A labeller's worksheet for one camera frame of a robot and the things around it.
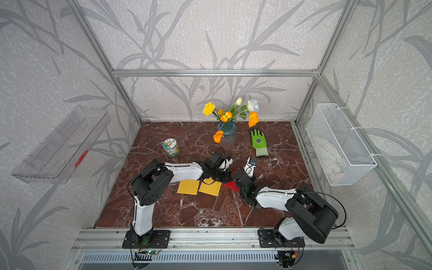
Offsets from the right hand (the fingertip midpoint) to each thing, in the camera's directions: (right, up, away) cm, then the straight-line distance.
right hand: (240, 167), depth 90 cm
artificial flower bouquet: (+5, +31, -9) cm, 32 cm away
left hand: (-3, -8, +1) cm, 8 cm away
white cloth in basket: (+42, +2, -16) cm, 45 cm away
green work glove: (+14, +12, +18) cm, 26 cm away
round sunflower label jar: (-40, +11, +7) cm, 42 cm away
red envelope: (-4, -10, +1) cm, 11 cm away
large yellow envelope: (-14, -12, -1) cm, 18 cm away
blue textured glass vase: (-6, +21, +11) cm, 24 cm away
